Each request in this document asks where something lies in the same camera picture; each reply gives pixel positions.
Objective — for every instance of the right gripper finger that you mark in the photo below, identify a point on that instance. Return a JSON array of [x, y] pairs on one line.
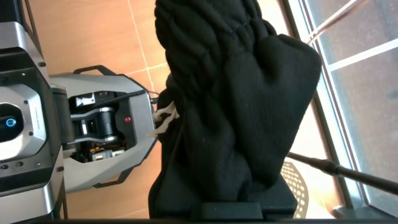
[[280, 202]]

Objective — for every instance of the black shorts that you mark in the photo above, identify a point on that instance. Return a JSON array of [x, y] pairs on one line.
[[233, 109]]

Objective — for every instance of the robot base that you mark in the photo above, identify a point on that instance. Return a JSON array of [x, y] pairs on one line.
[[31, 174]]

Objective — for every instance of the white laundry basket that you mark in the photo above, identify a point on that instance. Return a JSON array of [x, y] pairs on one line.
[[303, 199]]

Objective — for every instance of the black clothes rack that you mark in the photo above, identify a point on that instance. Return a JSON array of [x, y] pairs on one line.
[[357, 176]]

